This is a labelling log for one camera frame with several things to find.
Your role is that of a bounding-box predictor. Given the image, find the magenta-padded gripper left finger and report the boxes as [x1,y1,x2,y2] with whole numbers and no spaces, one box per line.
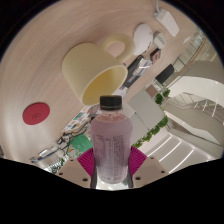
[54,147,98,190]

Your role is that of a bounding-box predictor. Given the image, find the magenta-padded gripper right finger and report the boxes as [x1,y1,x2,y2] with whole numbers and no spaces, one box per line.
[126,145,171,189]

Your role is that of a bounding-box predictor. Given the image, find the purple drink bottle black cap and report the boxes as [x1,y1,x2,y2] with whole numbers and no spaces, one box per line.
[89,95,134,185]

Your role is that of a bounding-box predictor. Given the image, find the row of green plants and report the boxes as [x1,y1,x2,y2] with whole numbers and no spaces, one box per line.
[48,156,69,174]

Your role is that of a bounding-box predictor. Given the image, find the ceiling light strips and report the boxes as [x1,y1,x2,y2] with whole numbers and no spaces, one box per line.
[146,133,214,174]

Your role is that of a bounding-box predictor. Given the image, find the clear plastic packet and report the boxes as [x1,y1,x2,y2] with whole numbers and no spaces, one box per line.
[29,148,56,163]

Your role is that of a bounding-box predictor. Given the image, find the colourful sticker sheet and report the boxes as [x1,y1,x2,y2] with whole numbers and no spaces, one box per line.
[61,105,101,134]

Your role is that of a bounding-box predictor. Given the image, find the flat round red coaster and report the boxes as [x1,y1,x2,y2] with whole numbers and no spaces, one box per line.
[22,102,51,126]

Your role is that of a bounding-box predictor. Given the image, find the brown planter box with plants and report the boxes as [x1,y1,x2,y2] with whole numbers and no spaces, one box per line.
[145,84,172,106]

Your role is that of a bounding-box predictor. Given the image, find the black chair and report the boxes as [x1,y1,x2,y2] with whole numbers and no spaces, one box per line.
[154,63,176,85]

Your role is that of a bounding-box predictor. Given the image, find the cream yellow mug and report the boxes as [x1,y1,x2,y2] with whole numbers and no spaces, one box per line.
[61,33,137,105]

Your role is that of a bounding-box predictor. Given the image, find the black notebook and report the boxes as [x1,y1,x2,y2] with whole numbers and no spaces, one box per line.
[125,54,153,78]

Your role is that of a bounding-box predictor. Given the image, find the small black red case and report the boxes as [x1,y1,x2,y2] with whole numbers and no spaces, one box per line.
[149,47,162,63]

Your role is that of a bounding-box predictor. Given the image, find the glass railing with wooden handrail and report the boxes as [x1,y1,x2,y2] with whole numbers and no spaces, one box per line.
[173,28,216,78]

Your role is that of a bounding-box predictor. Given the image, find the small white case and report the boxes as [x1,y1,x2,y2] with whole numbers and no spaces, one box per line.
[153,31,167,49]

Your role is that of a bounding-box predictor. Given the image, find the white computer mouse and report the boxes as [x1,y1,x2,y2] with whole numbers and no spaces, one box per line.
[132,23,154,57]

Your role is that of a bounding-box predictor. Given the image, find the white power strip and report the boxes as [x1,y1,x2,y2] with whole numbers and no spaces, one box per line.
[153,8,181,38]

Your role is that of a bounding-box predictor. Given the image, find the black cable tangle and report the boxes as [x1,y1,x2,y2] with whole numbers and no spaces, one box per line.
[49,133,76,154]

